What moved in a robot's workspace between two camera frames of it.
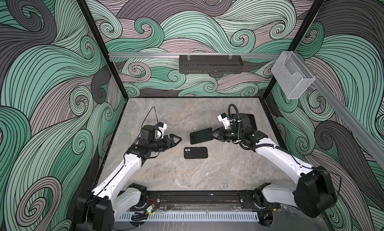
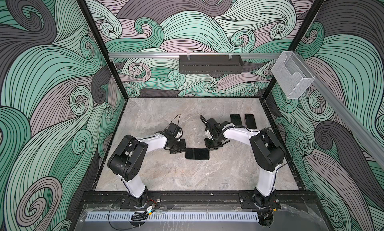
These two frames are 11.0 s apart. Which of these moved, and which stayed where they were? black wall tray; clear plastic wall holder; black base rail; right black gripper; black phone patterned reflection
Moved: black phone patterned reflection; right black gripper
Stayed: black base rail; black wall tray; clear plastic wall holder
